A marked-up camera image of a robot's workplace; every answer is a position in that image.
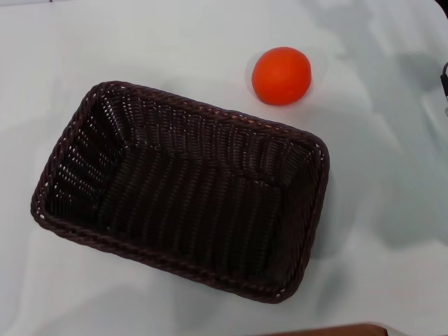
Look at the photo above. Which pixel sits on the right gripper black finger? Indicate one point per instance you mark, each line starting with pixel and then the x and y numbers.
pixel 444 80

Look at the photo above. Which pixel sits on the dark brown woven basket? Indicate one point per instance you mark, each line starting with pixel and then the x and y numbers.
pixel 196 196

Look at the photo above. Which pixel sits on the orange round fruit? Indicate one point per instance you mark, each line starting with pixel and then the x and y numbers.
pixel 281 77

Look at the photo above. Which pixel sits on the brown wooden board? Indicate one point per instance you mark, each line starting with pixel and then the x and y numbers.
pixel 329 330

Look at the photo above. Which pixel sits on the white tablecloth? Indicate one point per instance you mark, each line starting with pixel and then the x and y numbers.
pixel 70 280

